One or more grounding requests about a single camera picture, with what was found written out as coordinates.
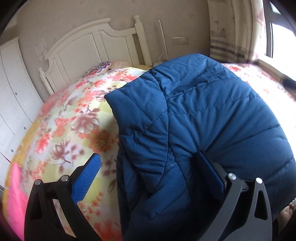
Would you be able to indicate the striped patterned curtain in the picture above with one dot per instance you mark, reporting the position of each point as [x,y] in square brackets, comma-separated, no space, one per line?
[231,34]

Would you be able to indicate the floral blanket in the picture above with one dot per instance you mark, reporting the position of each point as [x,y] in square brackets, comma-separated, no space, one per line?
[69,120]

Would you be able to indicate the person's foot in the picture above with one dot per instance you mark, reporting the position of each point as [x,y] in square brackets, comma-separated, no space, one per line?
[288,215]

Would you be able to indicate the window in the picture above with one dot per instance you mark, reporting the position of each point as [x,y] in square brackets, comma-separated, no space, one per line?
[282,46]

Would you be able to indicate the wall socket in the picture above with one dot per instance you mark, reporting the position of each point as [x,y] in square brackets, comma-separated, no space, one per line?
[180,41]

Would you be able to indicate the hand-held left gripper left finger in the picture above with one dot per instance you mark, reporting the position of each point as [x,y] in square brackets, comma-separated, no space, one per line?
[86,179]

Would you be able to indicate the white wardrobe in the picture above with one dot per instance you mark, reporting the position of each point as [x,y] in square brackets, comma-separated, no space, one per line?
[13,92]

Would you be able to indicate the white bed headboard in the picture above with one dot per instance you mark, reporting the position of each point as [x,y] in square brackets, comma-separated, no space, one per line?
[78,51]

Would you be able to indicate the purple patterned pillow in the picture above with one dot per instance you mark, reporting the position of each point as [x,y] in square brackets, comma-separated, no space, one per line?
[97,68]

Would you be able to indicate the thin white rod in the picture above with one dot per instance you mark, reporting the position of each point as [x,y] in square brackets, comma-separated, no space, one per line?
[163,39]

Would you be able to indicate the pink pillow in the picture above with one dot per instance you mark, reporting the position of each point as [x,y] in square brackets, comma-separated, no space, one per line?
[120,64]

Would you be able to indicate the blue puffer jacket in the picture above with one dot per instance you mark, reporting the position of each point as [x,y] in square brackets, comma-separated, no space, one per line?
[196,104]

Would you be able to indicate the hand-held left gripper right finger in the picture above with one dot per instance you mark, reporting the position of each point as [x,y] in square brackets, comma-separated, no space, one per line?
[214,178]

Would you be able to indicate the pink cloth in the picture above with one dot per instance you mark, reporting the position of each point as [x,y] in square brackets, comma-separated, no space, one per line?
[16,197]

